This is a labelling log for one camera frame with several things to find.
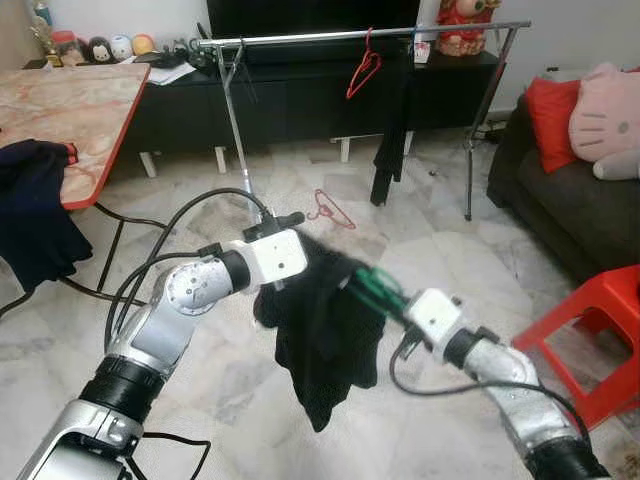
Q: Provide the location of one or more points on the dark knit sweater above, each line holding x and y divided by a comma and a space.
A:
320, 340

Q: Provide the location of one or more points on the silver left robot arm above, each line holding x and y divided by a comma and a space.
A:
160, 330

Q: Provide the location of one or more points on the red plastic hanger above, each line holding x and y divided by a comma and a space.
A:
336, 210
372, 66

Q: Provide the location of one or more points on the plain black garment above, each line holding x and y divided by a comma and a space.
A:
385, 170

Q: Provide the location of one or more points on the black TV cabinet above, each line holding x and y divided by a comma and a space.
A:
300, 100

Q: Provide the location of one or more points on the white paper stack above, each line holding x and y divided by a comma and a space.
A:
170, 73

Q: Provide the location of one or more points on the silver metal clothes rack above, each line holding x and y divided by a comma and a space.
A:
300, 37

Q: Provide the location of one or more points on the dark grey fabric sofa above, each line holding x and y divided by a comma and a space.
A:
570, 220

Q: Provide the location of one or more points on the red plastic stool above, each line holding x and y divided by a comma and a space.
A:
600, 300

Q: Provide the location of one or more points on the black flat television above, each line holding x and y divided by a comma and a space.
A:
310, 15

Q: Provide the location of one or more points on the navy blue garment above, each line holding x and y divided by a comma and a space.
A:
35, 220

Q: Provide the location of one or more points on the white round doll figurine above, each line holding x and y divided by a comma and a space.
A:
121, 48

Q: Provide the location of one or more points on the marble top table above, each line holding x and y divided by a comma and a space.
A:
60, 110

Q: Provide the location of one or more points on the black hair doll figurine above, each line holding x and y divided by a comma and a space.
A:
97, 50

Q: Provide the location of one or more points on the red cushion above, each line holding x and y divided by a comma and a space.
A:
552, 125

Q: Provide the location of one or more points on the grey Totoro plush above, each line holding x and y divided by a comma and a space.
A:
620, 165

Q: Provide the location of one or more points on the red laughing Buddha statue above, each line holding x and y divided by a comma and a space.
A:
462, 30

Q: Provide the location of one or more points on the red capped doll figurine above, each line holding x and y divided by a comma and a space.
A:
66, 50

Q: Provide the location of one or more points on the pink cat face pillow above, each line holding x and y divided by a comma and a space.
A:
610, 120

